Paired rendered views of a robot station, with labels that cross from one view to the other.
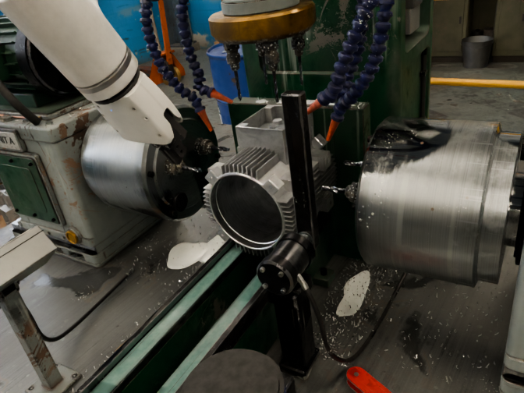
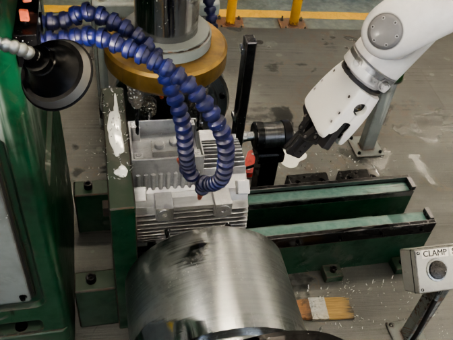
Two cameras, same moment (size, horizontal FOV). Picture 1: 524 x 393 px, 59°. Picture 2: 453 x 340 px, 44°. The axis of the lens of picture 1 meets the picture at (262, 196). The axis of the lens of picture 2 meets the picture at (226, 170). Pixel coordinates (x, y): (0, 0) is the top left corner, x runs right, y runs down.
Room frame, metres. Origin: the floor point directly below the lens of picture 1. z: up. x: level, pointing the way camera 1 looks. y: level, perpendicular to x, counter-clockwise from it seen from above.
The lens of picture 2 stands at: (1.30, 0.49, 1.78)
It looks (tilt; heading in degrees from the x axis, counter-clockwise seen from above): 44 degrees down; 219
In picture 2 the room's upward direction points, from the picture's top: 7 degrees clockwise
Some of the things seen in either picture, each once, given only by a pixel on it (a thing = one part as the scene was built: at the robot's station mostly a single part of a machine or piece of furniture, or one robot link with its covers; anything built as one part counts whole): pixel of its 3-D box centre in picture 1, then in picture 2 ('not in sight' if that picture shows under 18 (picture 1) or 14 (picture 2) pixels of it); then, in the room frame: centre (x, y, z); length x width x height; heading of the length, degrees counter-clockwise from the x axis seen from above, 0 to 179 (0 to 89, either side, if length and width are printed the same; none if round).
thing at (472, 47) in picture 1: (476, 52); not in sight; (4.69, -2.40, 0.14); 0.30 x 0.30 x 0.27
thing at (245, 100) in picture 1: (309, 171); (101, 211); (0.92, -0.11, 0.97); 0.30 x 0.11 x 0.34; 56
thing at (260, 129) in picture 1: (276, 134); (164, 153); (0.83, -0.05, 1.11); 0.12 x 0.11 x 0.07; 145
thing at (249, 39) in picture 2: (301, 176); (243, 95); (0.61, -0.06, 1.12); 0.04 x 0.03 x 0.26; 146
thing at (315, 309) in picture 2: not in sight; (303, 309); (0.70, 0.24, 0.80); 0.21 x 0.05 x 0.01; 140
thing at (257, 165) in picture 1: (272, 187); (185, 189); (0.79, -0.02, 1.02); 0.20 x 0.19 x 0.19; 145
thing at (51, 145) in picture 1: (76, 166); not in sight; (1.13, 0.47, 0.99); 0.35 x 0.31 x 0.37; 56
